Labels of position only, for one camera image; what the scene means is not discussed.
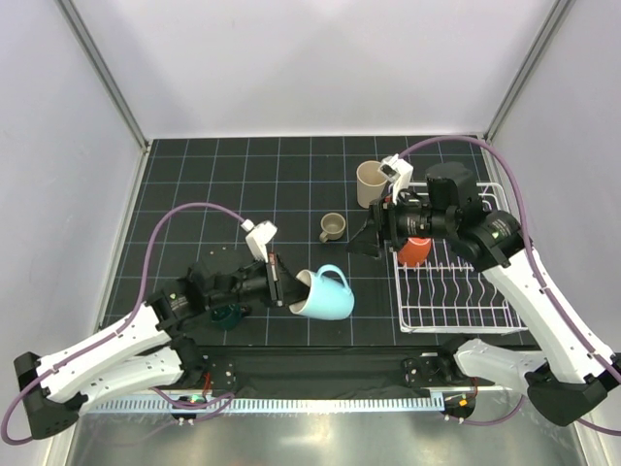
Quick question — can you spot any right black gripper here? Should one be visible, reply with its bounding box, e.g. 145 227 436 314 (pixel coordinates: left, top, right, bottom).
344 186 454 259

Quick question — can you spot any left aluminium frame post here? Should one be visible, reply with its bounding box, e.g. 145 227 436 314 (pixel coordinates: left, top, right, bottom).
53 0 149 152

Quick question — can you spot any dark green mug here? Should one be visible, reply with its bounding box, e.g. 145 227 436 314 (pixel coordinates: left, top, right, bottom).
211 304 252 331

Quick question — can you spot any right aluminium frame post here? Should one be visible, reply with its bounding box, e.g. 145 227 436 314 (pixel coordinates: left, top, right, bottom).
483 0 575 142

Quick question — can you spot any black grid mat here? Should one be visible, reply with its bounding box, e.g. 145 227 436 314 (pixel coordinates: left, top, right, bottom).
97 136 533 347

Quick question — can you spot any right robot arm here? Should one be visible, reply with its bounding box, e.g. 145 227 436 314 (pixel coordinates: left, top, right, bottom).
346 156 620 426

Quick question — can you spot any purple cable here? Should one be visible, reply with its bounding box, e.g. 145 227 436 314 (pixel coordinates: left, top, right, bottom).
0 202 253 443
400 135 621 436

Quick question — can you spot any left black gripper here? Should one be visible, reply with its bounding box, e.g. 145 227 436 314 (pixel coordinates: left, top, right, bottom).
208 252 315 310

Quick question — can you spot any orange mug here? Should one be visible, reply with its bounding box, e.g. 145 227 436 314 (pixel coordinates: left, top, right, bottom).
397 237 433 268

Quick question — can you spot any light blue mug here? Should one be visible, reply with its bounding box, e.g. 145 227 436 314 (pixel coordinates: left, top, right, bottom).
288 264 355 320

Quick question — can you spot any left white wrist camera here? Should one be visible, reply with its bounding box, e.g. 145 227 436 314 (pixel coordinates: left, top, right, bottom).
241 218 278 262

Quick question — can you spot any white slotted cable duct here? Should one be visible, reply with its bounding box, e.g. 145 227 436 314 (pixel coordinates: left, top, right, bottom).
89 392 444 416

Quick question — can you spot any aluminium frame post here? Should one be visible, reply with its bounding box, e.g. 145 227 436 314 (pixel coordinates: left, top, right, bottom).
53 0 149 152
483 0 575 142

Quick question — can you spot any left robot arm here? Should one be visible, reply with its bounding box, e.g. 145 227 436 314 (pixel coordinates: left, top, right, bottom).
14 250 310 440

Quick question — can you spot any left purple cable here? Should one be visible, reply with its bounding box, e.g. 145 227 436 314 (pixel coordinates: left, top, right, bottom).
0 202 253 443

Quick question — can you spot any tall beige cup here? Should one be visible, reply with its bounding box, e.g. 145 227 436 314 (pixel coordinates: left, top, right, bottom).
356 160 387 209

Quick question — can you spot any white wire dish rack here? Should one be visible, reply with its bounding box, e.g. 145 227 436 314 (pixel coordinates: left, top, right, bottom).
386 182 528 335

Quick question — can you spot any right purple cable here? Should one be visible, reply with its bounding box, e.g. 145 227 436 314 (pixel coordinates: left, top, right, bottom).
400 135 621 436

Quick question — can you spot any small grey-beige mug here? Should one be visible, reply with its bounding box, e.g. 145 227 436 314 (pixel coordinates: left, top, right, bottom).
319 213 346 243

